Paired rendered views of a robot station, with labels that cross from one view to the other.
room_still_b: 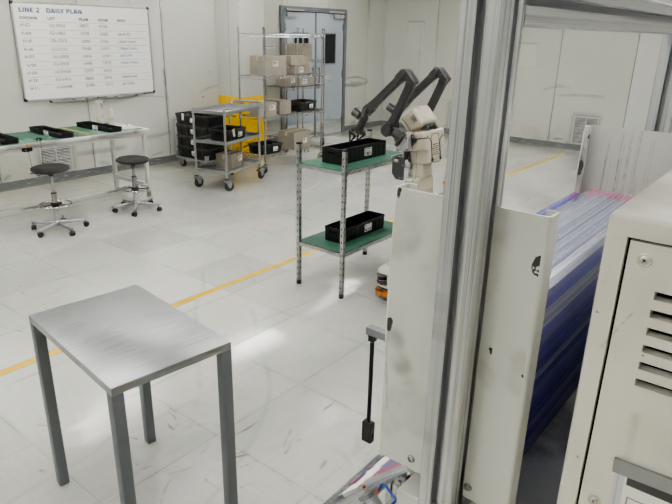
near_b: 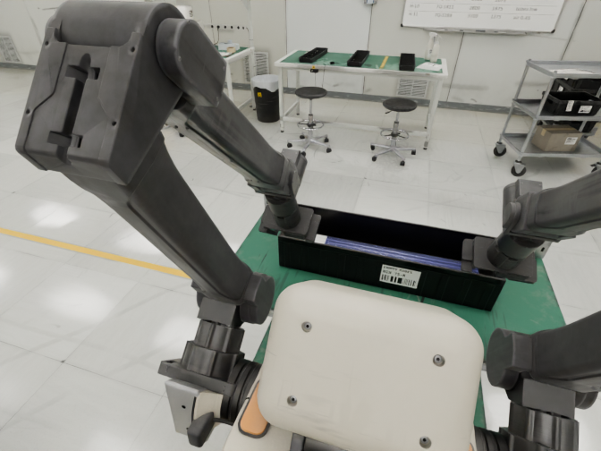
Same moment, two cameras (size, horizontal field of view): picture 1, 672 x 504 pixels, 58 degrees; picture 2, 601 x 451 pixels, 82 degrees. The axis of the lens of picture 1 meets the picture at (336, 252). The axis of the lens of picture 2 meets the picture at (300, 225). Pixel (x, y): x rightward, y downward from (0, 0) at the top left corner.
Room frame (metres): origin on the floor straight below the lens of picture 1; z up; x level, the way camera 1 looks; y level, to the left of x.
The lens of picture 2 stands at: (4.07, -0.73, 1.66)
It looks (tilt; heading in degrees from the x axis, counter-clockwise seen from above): 37 degrees down; 69
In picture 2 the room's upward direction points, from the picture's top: straight up
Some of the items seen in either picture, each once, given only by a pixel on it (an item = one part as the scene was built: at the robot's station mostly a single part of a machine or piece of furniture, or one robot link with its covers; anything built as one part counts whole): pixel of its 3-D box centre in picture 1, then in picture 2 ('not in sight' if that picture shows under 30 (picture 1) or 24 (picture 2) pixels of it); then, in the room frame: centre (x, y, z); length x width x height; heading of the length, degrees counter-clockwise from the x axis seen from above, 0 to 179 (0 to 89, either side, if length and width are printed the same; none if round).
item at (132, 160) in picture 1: (136, 184); (396, 130); (6.24, 2.14, 0.28); 0.54 x 0.52 x 0.57; 75
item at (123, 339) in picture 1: (135, 418); not in sight; (2.01, 0.78, 0.40); 0.70 x 0.45 x 0.80; 45
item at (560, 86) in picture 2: (201, 140); (572, 103); (8.47, 1.92, 0.38); 0.65 x 0.46 x 0.75; 55
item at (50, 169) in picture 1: (57, 199); (310, 121); (5.49, 2.63, 0.31); 0.52 x 0.49 x 0.62; 142
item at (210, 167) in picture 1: (229, 143); (566, 118); (7.56, 1.36, 0.50); 0.90 x 0.54 x 1.00; 156
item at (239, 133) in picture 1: (227, 133); (569, 104); (7.54, 1.38, 0.63); 0.40 x 0.30 x 0.14; 156
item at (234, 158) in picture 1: (229, 159); (555, 138); (7.56, 1.37, 0.30); 0.30 x 0.23 x 0.18; 160
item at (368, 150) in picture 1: (355, 150); (384, 251); (4.55, -0.13, 1.01); 0.57 x 0.17 x 0.11; 142
